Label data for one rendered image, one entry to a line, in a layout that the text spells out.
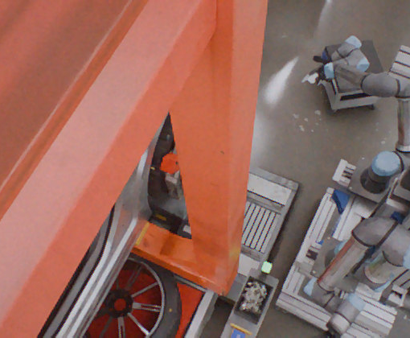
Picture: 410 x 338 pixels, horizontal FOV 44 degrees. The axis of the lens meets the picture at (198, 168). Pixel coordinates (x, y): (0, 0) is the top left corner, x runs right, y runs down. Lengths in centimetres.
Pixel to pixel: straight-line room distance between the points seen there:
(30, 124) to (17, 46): 6
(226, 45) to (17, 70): 57
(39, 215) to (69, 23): 28
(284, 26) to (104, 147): 381
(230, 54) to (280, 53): 329
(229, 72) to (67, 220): 46
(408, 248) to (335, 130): 198
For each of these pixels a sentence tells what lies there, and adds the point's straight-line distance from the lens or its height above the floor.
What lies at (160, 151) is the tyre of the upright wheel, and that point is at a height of 111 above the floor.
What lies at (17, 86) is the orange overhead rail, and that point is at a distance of 35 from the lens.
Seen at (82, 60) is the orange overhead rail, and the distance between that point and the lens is 35.
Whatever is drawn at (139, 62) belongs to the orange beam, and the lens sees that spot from 68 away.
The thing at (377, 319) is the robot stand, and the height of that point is 74.
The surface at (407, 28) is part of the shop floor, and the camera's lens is 456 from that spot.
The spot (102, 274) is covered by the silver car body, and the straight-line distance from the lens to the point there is 248.
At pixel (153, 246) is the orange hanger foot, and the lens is 272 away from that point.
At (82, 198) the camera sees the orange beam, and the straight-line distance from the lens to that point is 61.
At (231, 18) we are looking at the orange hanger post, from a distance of 83.
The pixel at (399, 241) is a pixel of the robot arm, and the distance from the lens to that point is 200.
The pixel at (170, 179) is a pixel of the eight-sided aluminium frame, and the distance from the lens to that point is 253.
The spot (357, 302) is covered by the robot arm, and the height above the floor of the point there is 125.
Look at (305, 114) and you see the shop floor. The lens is 388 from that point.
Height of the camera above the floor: 326
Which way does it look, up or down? 64 degrees down
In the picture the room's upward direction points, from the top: 6 degrees counter-clockwise
